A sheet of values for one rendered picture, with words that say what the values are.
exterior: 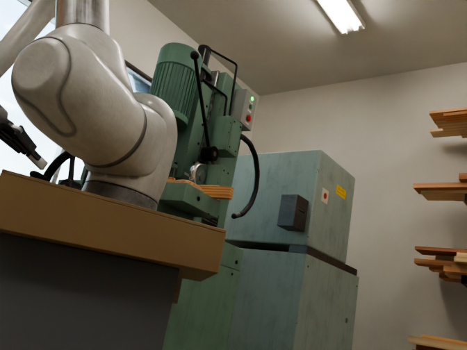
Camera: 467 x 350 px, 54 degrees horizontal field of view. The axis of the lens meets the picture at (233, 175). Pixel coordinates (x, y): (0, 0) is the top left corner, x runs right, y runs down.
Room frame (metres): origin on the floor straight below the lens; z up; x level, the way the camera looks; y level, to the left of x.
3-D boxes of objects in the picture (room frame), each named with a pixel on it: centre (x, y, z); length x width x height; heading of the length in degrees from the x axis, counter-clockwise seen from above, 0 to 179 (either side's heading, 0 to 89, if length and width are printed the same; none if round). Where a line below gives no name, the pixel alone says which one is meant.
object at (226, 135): (1.78, 0.06, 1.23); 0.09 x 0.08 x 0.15; 148
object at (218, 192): (1.65, 0.26, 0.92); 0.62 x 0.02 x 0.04; 58
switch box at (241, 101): (1.87, 0.01, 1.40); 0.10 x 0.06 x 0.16; 148
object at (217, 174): (1.75, 0.07, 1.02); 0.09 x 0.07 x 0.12; 58
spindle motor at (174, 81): (1.68, 0.30, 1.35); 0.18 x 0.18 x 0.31
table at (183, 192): (1.59, 0.36, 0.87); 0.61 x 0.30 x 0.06; 58
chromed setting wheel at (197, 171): (1.72, 0.13, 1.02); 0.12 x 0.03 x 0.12; 148
